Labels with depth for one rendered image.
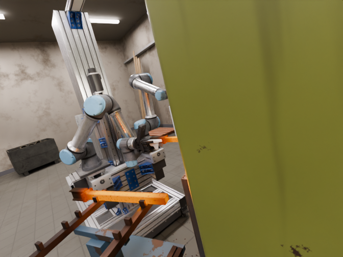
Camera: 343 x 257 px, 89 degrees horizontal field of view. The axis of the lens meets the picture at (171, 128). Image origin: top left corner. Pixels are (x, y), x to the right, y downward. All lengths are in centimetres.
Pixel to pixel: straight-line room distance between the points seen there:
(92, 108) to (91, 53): 71
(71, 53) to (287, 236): 166
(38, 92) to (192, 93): 702
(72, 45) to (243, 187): 162
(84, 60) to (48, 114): 555
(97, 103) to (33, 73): 625
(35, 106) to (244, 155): 704
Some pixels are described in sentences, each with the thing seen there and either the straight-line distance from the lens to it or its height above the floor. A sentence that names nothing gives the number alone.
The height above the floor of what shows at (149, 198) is 94.
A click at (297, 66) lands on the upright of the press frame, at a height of 124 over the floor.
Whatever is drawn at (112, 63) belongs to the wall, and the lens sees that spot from 788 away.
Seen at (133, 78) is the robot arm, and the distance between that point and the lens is 153.
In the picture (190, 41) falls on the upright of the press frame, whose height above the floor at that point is 130.
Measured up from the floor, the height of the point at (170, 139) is 101.
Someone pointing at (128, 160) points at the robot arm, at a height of 88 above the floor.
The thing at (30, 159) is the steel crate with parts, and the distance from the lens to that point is 597.
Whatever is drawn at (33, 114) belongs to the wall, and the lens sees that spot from 714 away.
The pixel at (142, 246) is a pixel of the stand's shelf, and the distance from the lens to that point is 86.
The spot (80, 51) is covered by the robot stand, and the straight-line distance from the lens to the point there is 172.
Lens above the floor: 124
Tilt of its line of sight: 12 degrees down
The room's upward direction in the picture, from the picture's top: 14 degrees counter-clockwise
